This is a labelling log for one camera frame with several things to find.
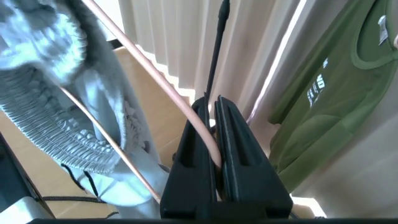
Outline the pink clothes hanger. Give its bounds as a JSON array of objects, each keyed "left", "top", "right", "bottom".
[{"left": 58, "top": 0, "right": 223, "bottom": 203}]

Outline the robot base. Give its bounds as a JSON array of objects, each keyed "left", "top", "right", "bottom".
[{"left": 0, "top": 133, "right": 56, "bottom": 221}]

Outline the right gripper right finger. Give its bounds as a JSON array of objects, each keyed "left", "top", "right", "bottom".
[{"left": 214, "top": 95, "right": 294, "bottom": 219}]

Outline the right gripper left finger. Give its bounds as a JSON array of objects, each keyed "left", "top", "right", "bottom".
[{"left": 160, "top": 96, "right": 218, "bottom": 219}]

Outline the pale grey garment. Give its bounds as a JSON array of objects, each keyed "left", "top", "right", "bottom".
[{"left": 0, "top": 0, "right": 171, "bottom": 219}]

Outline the green sleeveless shirt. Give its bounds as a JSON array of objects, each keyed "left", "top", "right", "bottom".
[{"left": 267, "top": 0, "right": 398, "bottom": 194}]

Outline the black clothes rack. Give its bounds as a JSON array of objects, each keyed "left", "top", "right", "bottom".
[{"left": 203, "top": 0, "right": 231, "bottom": 105}]

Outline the black cable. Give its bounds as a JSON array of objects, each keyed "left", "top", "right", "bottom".
[{"left": 41, "top": 195, "right": 119, "bottom": 219}]

